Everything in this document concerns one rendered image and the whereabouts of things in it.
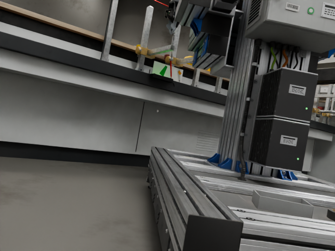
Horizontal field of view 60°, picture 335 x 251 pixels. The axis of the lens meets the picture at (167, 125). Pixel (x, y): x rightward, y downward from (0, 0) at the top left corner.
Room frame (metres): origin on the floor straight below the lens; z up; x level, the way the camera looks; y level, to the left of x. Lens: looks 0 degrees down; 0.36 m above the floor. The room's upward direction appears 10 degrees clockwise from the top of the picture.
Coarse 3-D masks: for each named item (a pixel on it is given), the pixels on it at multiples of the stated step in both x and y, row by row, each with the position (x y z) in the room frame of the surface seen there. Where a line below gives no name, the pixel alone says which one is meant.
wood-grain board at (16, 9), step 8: (0, 8) 1.70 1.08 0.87; (8, 8) 1.68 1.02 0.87; (16, 8) 1.70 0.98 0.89; (24, 16) 1.77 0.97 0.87; (32, 16) 1.75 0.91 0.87; (40, 16) 1.77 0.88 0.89; (56, 24) 1.83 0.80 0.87; (64, 24) 1.85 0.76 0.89; (80, 32) 1.92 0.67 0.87; (88, 32) 1.94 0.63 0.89; (112, 40) 2.04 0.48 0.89; (128, 48) 2.12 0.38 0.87; (160, 56) 2.27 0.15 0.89; (184, 64) 2.40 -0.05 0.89; (200, 72) 2.53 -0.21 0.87; (208, 72) 2.55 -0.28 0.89; (224, 80) 2.70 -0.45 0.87
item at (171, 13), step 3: (171, 3) 1.99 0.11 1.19; (174, 3) 1.99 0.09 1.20; (177, 3) 1.99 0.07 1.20; (168, 6) 1.99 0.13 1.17; (171, 6) 1.99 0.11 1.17; (174, 6) 1.99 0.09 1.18; (168, 9) 1.99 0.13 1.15; (171, 9) 1.98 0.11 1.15; (174, 9) 1.97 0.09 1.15; (168, 12) 2.00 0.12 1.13; (171, 12) 1.97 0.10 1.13; (174, 12) 1.98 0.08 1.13; (165, 15) 2.00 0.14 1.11; (168, 15) 1.99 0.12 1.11; (171, 15) 1.97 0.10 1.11; (174, 15) 1.98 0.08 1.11; (168, 18) 2.01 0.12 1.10; (171, 18) 2.02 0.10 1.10; (171, 21) 2.05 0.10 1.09
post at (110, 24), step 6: (114, 0) 1.85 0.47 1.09; (114, 6) 1.86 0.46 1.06; (114, 12) 1.86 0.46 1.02; (108, 18) 1.86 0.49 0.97; (114, 18) 1.86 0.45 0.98; (108, 24) 1.85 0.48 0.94; (108, 30) 1.85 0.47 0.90; (108, 36) 1.85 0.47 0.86; (108, 42) 1.86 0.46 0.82; (102, 48) 1.86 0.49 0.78; (108, 48) 1.86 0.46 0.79; (102, 54) 1.86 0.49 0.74; (108, 54) 1.86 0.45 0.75; (108, 60) 1.86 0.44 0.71
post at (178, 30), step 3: (177, 27) 2.14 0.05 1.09; (180, 27) 2.15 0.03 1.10; (177, 30) 2.14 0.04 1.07; (177, 33) 2.14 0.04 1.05; (177, 36) 2.14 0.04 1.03; (174, 39) 2.13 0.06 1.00; (177, 39) 2.15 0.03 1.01; (174, 42) 2.13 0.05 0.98; (177, 42) 2.15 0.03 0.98; (174, 45) 2.14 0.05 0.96; (177, 45) 2.15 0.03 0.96; (174, 48) 2.14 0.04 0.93; (174, 51) 2.14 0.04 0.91; (174, 54) 2.15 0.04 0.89
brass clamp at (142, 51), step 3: (138, 48) 1.98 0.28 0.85; (141, 48) 1.98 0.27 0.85; (144, 48) 1.99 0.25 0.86; (135, 51) 2.01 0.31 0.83; (138, 51) 1.98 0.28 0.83; (141, 51) 1.98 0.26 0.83; (144, 51) 2.00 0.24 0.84; (147, 51) 2.01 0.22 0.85; (138, 54) 2.01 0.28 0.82; (144, 54) 2.00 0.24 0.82; (147, 57) 2.06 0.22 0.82; (150, 57) 2.04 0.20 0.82; (153, 57) 2.04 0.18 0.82
